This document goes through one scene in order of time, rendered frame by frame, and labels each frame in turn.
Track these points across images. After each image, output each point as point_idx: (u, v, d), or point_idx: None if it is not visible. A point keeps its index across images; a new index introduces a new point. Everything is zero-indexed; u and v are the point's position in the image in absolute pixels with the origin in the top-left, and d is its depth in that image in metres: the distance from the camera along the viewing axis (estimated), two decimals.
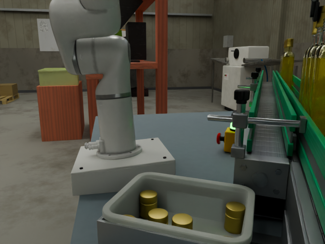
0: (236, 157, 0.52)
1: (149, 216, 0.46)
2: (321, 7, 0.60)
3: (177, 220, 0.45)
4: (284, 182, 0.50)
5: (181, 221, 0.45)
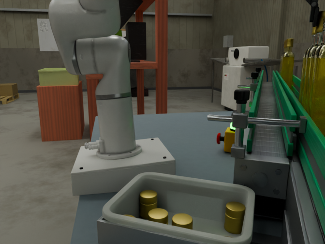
0: (236, 157, 0.52)
1: (149, 216, 0.46)
2: (320, 12, 0.60)
3: (177, 220, 0.45)
4: (284, 182, 0.50)
5: (181, 221, 0.45)
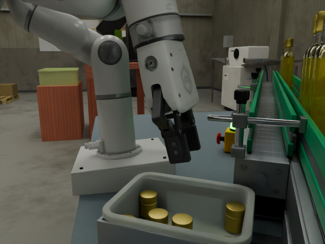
0: (236, 157, 0.52)
1: (149, 216, 0.46)
2: (320, 13, 0.60)
3: (177, 220, 0.45)
4: (284, 182, 0.50)
5: (181, 221, 0.45)
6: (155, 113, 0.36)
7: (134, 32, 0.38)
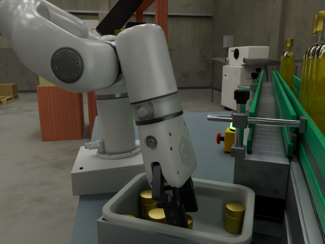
0: (236, 157, 0.52)
1: (149, 216, 0.46)
2: (320, 13, 0.60)
3: None
4: (284, 182, 0.50)
5: None
6: (154, 190, 0.38)
7: (135, 110, 0.41)
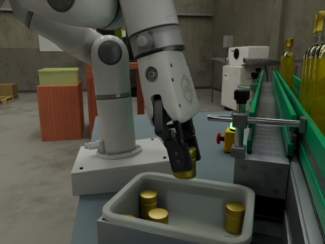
0: (236, 157, 0.52)
1: (149, 216, 0.46)
2: (320, 13, 0.60)
3: None
4: (284, 182, 0.50)
5: None
6: (157, 125, 0.36)
7: (134, 42, 0.38)
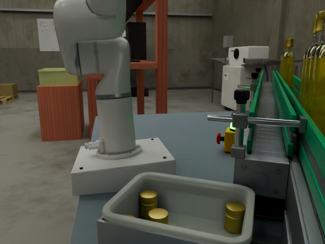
0: (236, 157, 0.52)
1: (149, 216, 0.46)
2: (320, 13, 0.60)
3: None
4: (284, 182, 0.50)
5: None
6: None
7: None
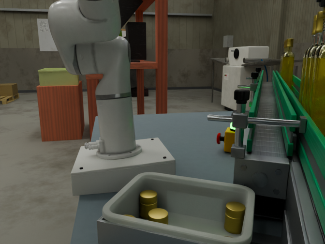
0: (236, 157, 0.52)
1: (149, 216, 0.46)
2: (320, 13, 0.60)
3: None
4: (284, 182, 0.50)
5: None
6: None
7: None
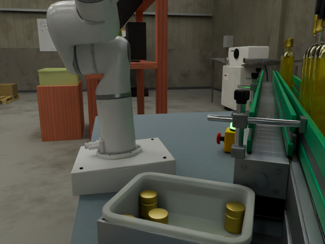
0: (236, 157, 0.52)
1: (149, 216, 0.46)
2: None
3: None
4: (284, 182, 0.50)
5: None
6: None
7: None
